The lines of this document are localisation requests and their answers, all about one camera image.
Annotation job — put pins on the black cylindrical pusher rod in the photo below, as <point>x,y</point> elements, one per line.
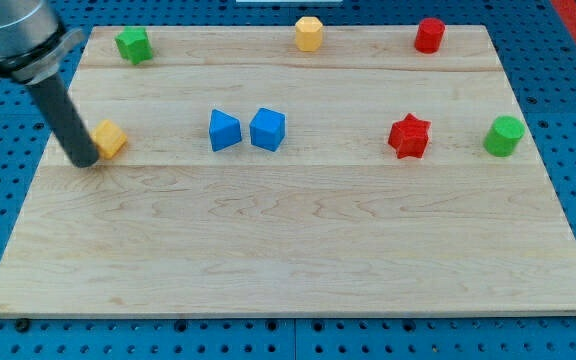
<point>52,99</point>

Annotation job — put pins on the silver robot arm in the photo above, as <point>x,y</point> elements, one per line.
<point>33,43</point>

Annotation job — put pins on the wooden board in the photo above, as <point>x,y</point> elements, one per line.
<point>331,225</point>

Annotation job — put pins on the yellow cube block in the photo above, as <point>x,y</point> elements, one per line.
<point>109,138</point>

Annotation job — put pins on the green star block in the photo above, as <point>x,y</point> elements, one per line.
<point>133,44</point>

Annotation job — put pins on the blue triangular block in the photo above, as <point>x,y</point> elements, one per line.
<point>224,130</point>

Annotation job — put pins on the blue cube block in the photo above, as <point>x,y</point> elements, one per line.
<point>267,129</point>

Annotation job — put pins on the yellow hexagon block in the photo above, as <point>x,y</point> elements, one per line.
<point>308,34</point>

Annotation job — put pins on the red star block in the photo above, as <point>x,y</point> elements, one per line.
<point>409,137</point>

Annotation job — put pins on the red cylinder block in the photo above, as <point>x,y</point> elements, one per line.
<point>429,35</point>

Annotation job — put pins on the green cylinder block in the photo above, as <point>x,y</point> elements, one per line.
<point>503,136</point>

